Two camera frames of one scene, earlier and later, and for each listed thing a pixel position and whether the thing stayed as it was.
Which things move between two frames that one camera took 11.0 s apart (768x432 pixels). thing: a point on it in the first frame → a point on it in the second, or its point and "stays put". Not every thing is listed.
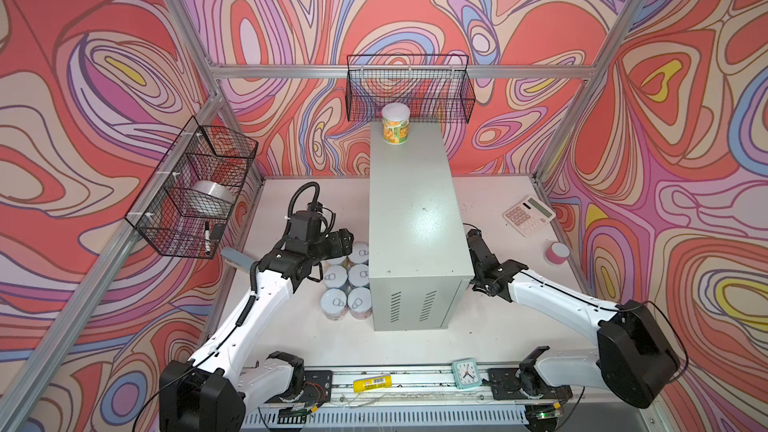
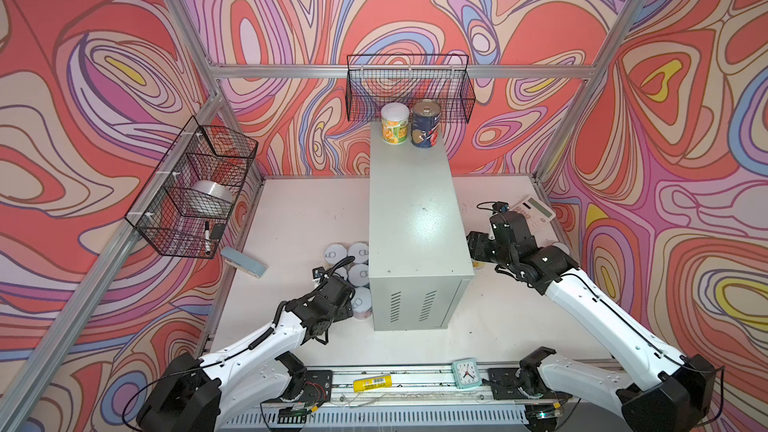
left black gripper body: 318,252 → 344,313
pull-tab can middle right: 358,275 stays put
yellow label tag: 372,383 stays put
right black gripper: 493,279 → 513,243
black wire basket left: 193,189 stays put
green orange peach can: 395,123 stays put
